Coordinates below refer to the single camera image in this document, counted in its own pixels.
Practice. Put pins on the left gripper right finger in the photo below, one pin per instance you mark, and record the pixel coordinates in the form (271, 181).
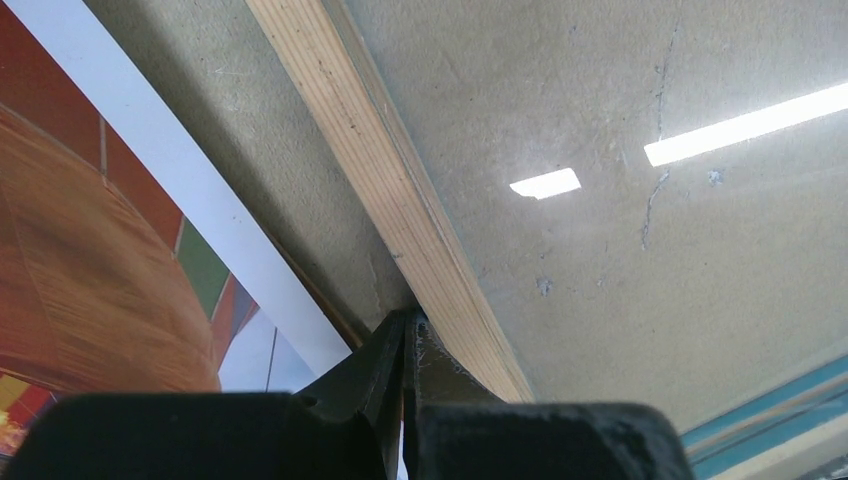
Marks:
(456, 428)

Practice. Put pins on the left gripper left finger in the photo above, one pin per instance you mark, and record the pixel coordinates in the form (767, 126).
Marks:
(344, 425)

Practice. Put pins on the blue wooden picture frame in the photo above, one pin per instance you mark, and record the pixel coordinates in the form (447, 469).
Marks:
(609, 200)

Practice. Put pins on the hot air balloon photo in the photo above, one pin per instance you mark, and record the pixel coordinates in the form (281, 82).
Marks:
(106, 284)

